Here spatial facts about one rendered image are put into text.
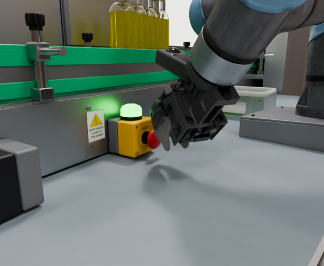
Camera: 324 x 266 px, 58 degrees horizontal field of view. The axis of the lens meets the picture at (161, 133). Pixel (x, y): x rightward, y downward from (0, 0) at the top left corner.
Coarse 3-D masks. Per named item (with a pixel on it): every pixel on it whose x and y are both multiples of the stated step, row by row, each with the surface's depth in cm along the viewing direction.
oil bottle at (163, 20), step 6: (156, 12) 90; (162, 12) 91; (162, 18) 91; (168, 18) 93; (162, 24) 91; (168, 24) 94; (162, 30) 92; (168, 30) 94; (162, 36) 92; (168, 36) 95; (162, 42) 93; (168, 42) 95; (162, 48) 93
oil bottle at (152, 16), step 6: (144, 6) 87; (150, 12) 86; (150, 18) 86; (156, 18) 89; (150, 24) 86; (156, 24) 89; (150, 30) 87; (156, 30) 89; (150, 36) 87; (156, 36) 90; (150, 42) 88; (156, 42) 90; (150, 48) 88; (156, 48) 91
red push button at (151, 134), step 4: (152, 132) 56; (148, 136) 56; (152, 136) 56; (148, 140) 56; (152, 140) 56; (156, 140) 57; (148, 144) 56; (152, 144) 56; (156, 144) 57; (152, 148) 57
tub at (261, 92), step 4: (236, 88) 109; (240, 88) 108; (244, 88) 107; (248, 88) 106; (252, 88) 106; (256, 88) 105; (260, 88) 104; (264, 88) 103; (268, 88) 103; (272, 88) 102; (240, 92) 92; (244, 92) 91; (248, 92) 91; (252, 92) 90; (256, 92) 90; (260, 92) 89; (264, 92) 89; (268, 92) 91; (272, 92) 96; (256, 96) 90; (260, 96) 90; (264, 96) 92
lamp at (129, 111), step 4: (128, 104) 58; (132, 104) 58; (136, 104) 59; (124, 108) 57; (128, 108) 57; (132, 108) 57; (136, 108) 57; (140, 108) 58; (124, 112) 57; (128, 112) 57; (132, 112) 57; (136, 112) 57; (140, 112) 58; (124, 116) 57; (128, 116) 57; (132, 116) 57; (136, 116) 57; (140, 116) 58; (128, 120) 57; (132, 120) 57
